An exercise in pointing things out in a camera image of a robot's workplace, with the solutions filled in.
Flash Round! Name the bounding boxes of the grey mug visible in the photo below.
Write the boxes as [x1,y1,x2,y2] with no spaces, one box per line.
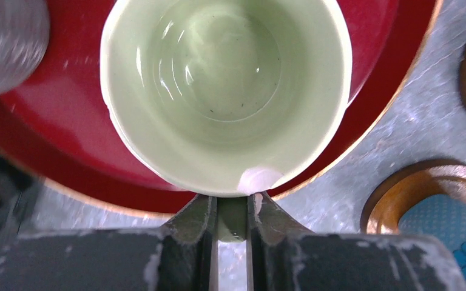
[0,0,50,94]

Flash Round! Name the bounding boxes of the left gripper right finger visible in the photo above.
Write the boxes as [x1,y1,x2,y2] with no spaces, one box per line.
[246,192,466,290]

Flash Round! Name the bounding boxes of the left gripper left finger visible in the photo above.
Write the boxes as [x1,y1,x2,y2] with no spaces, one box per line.
[0,195,218,290]

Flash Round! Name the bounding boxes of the green mug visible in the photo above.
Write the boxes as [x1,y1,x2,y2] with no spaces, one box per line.
[99,0,354,243]

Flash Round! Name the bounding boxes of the wooden coaster two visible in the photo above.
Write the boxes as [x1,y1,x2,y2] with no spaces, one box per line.
[360,158,466,234]

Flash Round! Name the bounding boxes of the red round tray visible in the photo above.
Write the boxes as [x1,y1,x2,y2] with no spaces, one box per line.
[0,1,442,217]

